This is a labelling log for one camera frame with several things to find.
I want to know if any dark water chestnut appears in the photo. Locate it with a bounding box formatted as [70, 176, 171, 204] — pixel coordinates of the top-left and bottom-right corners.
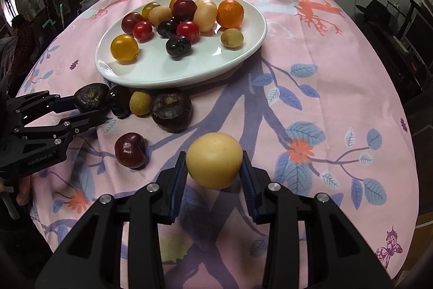
[73, 83, 109, 113]
[150, 91, 193, 134]

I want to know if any dark purple cherry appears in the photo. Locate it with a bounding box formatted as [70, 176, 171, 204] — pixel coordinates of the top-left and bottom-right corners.
[107, 86, 131, 119]

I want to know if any small dark cherry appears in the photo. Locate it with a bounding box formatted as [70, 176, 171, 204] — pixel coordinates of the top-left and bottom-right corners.
[114, 133, 147, 170]

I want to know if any small green yellow fruit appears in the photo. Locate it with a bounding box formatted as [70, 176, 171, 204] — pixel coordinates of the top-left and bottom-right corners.
[129, 91, 152, 117]

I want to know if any yellow orange tomato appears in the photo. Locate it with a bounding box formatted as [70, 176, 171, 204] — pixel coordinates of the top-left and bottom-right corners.
[110, 34, 140, 62]

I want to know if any dark red plum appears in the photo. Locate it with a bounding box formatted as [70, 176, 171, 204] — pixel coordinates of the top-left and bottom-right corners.
[121, 12, 143, 35]

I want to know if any small red cherry tomato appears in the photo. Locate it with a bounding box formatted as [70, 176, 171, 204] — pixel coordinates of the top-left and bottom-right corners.
[133, 21, 153, 43]

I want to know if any green yellow tomato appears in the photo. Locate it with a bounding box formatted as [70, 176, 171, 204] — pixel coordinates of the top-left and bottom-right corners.
[141, 2, 161, 21]

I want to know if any dark red cherry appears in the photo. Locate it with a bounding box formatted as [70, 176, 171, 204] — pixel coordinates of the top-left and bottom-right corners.
[165, 36, 192, 58]

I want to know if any striped pepino melon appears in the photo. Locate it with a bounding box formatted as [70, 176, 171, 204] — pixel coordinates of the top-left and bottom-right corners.
[147, 6, 172, 27]

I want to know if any pale yellow round fruit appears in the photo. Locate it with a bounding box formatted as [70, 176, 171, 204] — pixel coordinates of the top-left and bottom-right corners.
[186, 133, 243, 190]

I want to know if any large red plum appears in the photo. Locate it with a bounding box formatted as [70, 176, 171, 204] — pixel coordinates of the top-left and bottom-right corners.
[172, 0, 198, 22]

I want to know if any large yellow pear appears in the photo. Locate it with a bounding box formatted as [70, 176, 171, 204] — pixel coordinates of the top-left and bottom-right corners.
[193, 0, 218, 33]

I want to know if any round tan pear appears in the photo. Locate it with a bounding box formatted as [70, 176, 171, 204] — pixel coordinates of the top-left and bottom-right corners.
[220, 28, 244, 49]

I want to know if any large orange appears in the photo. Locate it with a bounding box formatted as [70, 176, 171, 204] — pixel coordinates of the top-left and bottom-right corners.
[216, 0, 244, 29]

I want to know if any person's hand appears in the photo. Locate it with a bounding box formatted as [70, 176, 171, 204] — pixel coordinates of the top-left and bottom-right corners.
[1, 172, 32, 206]

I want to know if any white oval plate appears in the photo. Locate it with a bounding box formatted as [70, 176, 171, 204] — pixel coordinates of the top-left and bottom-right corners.
[94, 0, 267, 89]

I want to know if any pink floral tablecloth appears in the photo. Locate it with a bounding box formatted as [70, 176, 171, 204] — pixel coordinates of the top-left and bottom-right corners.
[21, 0, 418, 277]

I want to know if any computer monitor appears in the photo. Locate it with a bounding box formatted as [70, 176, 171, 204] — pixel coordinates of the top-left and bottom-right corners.
[404, 10, 432, 61]

